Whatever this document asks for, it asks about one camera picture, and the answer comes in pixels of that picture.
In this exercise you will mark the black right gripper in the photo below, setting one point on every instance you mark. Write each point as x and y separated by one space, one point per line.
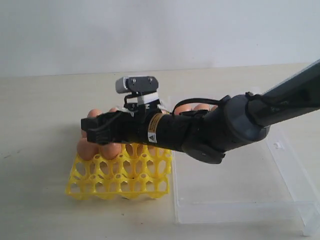
159 130

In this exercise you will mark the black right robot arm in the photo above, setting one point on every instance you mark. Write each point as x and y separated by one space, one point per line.
204 135

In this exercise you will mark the yellow plastic egg tray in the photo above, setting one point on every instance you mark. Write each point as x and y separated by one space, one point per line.
129 176

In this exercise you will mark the clear plastic container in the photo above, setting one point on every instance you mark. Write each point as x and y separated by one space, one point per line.
264 182

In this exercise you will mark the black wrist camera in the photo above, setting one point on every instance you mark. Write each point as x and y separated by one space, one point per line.
142 92

